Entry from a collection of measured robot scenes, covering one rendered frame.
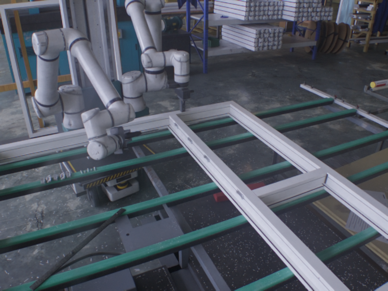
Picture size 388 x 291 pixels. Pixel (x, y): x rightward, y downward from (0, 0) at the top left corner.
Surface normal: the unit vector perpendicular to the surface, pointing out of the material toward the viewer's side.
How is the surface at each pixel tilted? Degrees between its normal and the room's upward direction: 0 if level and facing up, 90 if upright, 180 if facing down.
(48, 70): 127
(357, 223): 0
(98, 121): 64
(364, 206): 90
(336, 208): 0
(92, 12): 90
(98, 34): 90
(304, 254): 0
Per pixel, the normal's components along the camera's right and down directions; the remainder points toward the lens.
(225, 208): 0.00, -0.87
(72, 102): 0.62, 0.39
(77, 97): 0.78, 0.33
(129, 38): 0.42, 0.45
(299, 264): -0.91, 0.21
